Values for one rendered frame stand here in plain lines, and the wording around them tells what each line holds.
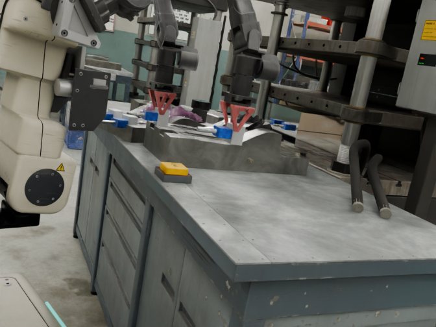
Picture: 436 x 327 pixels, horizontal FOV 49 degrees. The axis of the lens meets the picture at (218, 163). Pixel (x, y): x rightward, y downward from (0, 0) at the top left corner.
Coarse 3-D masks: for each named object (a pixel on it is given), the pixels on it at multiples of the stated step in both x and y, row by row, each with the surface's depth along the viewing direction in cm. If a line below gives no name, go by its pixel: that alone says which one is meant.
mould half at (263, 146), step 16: (160, 128) 147; (176, 128) 152; (256, 128) 155; (144, 144) 160; (160, 144) 145; (176, 144) 138; (192, 144) 140; (208, 144) 142; (224, 144) 145; (256, 144) 149; (272, 144) 152; (160, 160) 143; (176, 160) 140; (192, 160) 142; (208, 160) 144; (224, 160) 146; (240, 160) 148; (256, 160) 151; (272, 160) 153; (288, 160) 156; (304, 160) 158
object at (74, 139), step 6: (66, 126) 483; (66, 132) 484; (72, 132) 471; (78, 132) 472; (66, 138) 489; (72, 138) 472; (78, 138) 474; (66, 144) 485; (72, 144) 473; (78, 144) 476
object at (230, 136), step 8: (200, 128) 128; (208, 128) 129; (216, 128) 130; (224, 128) 129; (232, 128) 130; (216, 136) 130; (224, 136) 130; (232, 136) 130; (240, 136) 131; (232, 144) 131; (240, 144) 132
